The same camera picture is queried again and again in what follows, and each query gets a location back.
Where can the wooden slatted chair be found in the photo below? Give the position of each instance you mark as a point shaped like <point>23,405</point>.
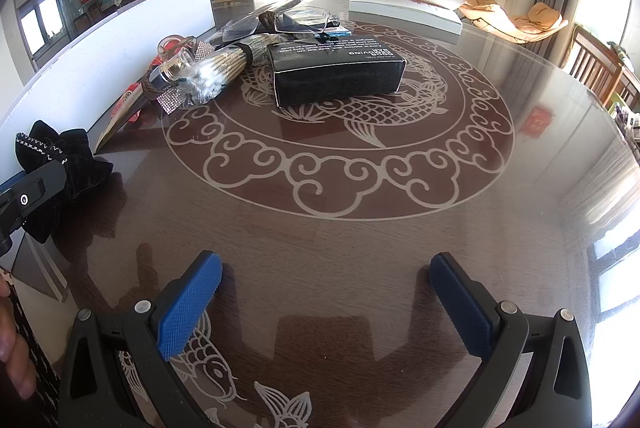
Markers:
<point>595,63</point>

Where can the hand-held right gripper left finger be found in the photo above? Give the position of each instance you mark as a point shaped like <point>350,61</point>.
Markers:
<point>187,303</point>

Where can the clear plastic packaging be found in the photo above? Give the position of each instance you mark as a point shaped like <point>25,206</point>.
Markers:
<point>295,21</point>

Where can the clear plastic bag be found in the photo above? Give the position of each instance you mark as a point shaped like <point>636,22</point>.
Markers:
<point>240,27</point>

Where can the rhinestone strip hair clip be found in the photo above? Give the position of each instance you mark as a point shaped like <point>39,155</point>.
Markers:
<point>201,49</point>

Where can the blue white medicine box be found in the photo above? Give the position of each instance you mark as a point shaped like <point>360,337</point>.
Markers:
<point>310,26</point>

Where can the window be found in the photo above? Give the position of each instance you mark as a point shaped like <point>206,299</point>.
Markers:
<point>42,21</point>

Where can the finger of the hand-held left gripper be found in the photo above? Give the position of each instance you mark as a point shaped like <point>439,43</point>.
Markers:
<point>35,193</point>

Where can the black toiletry pouch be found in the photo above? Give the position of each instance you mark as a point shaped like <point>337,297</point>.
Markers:
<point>335,68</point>

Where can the white board panel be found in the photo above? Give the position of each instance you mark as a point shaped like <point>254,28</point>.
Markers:
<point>100,53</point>

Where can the white flat cardboard box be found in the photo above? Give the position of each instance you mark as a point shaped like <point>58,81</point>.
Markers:
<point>405,8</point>

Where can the rhinestone bow hair clip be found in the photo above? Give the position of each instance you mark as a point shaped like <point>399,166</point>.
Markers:
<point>172,101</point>

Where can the black velvet cloth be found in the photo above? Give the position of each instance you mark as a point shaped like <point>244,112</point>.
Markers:
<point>75,168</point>

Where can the orange lounge chair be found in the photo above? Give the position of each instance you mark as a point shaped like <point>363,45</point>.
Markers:
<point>520,21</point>

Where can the orange phone case packet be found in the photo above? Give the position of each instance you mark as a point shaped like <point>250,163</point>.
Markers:
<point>127,97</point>

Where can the person's left hand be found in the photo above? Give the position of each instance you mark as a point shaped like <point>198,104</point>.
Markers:
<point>12,343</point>

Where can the black polka dot clothing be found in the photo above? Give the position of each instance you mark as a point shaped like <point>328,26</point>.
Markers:
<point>35,348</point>

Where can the clear glass bottle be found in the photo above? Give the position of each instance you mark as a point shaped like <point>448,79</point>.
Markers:
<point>175,58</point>

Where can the cotton swab pack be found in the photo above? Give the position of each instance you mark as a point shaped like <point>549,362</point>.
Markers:
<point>215,71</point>

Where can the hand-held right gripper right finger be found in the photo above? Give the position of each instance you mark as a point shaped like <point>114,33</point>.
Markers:
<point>460,303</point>

